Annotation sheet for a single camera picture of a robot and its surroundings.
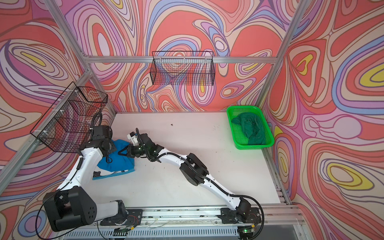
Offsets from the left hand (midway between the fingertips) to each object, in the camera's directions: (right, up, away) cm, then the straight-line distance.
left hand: (107, 147), depth 83 cm
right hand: (+7, -5, +1) cm, 9 cm away
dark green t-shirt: (+91, +12, +22) cm, 94 cm away
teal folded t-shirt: (+3, -16, +2) cm, 16 cm away
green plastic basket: (+82, +3, +22) cm, 85 cm away
